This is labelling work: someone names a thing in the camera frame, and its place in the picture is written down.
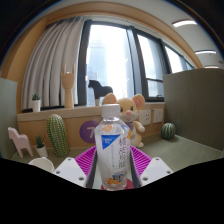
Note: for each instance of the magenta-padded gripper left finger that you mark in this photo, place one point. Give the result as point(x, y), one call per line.
point(71, 170)

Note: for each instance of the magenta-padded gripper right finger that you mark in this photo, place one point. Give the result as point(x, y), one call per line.
point(155, 170)

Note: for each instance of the clear plastic drink bottle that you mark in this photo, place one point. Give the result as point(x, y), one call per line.
point(112, 150)

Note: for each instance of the small plant in white pot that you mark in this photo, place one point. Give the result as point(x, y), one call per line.
point(41, 150)
point(36, 105)

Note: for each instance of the tall green cactus ornament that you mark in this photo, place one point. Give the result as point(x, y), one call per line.
point(57, 135)

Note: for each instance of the small round green cactus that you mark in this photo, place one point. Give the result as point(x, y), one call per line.
point(168, 131)

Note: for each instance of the round purple sign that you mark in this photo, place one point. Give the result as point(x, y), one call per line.
point(87, 131)

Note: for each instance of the pink horse figurine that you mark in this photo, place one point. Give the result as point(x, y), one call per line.
point(20, 140)

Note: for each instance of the plush mouse toy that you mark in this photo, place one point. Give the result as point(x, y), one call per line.
point(130, 110)

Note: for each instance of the grey-green desk partition panel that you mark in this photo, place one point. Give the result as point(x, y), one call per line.
point(8, 116)
point(196, 106)

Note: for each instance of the black horse figurine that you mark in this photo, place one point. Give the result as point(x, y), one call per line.
point(100, 90)

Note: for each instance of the wooden hand model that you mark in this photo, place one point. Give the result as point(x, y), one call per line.
point(68, 85)

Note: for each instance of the grey curtain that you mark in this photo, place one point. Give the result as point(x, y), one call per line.
point(50, 63)

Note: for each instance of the dark-framed window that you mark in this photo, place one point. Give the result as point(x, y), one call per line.
point(110, 56)

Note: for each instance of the ceiling lights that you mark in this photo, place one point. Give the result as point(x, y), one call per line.
point(184, 23)

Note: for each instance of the white wall outlet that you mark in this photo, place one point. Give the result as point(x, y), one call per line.
point(157, 115)
point(145, 117)

